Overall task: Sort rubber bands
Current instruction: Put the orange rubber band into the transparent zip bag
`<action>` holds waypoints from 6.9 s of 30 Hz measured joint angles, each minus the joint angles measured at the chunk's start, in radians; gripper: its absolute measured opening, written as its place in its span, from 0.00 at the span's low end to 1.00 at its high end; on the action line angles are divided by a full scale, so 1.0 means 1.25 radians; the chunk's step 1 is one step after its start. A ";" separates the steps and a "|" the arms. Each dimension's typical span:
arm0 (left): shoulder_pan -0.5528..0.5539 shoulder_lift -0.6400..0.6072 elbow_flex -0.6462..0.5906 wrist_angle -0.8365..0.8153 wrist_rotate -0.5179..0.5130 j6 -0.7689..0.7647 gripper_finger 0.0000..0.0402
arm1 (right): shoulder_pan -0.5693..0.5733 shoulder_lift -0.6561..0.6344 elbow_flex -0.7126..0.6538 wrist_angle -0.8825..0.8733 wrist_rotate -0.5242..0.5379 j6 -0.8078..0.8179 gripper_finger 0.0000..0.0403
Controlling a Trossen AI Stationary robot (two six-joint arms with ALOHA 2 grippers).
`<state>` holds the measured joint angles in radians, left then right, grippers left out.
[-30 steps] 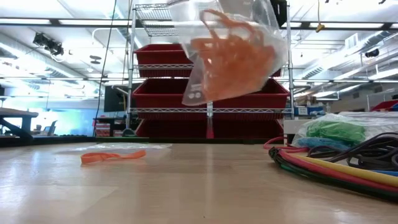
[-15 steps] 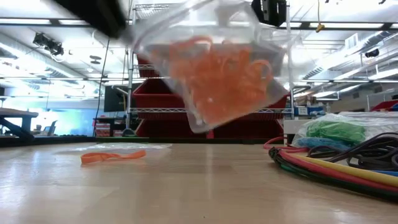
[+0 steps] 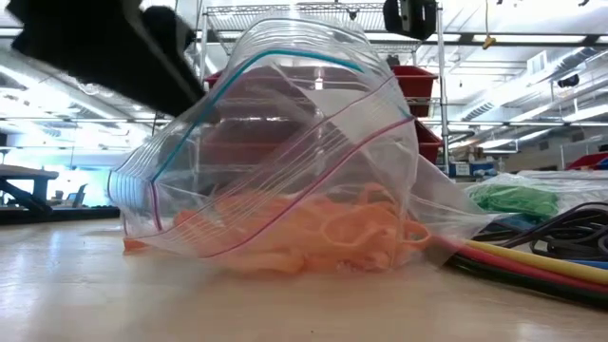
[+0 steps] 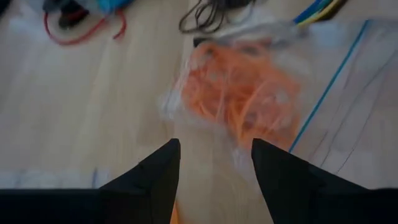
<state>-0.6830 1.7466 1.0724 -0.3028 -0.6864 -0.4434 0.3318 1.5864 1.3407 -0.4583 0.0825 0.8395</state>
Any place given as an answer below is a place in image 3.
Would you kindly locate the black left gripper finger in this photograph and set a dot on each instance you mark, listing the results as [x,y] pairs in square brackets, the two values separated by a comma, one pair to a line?
[166,28]
[104,43]

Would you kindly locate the clear zip bag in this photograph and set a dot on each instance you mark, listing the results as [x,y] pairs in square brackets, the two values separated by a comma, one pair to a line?
[579,190]
[294,119]

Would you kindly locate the orange rubber bands pile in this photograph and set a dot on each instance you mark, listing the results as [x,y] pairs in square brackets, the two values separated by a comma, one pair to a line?
[332,233]

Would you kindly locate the green rubber bands pile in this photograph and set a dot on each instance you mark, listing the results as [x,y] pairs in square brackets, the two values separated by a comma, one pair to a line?
[513,199]

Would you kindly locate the blue rubber bands pile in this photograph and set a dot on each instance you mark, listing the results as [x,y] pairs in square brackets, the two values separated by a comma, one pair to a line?
[520,222]

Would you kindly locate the dark purple rubber bands pile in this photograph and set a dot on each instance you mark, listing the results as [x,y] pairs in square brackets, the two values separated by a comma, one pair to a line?
[570,233]

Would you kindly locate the black background table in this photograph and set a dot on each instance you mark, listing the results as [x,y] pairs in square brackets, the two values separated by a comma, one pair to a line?
[28,172]

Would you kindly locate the yellow hanging tag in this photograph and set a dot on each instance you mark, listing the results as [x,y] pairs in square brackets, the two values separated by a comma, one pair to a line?
[488,43]

